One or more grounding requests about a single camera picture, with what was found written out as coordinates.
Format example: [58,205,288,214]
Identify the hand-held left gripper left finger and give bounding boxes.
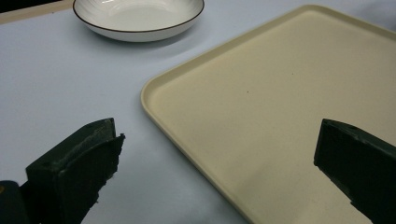
[20,117,126,224]

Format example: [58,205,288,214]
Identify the beige plastic tray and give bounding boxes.
[140,4,396,224]

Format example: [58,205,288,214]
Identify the white bowl with dark rim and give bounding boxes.
[72,0,205,43]

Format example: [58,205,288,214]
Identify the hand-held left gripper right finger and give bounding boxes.
[313,118,396,224]

